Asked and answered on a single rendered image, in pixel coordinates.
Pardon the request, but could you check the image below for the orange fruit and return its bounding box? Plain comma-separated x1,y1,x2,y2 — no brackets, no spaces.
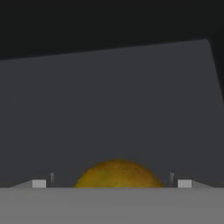
73,158,165,189

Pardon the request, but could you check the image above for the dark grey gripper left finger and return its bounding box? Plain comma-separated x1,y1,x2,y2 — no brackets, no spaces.
9,171,56,189

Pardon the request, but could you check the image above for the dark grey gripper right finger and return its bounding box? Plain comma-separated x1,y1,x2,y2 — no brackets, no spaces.
169,171,216,189

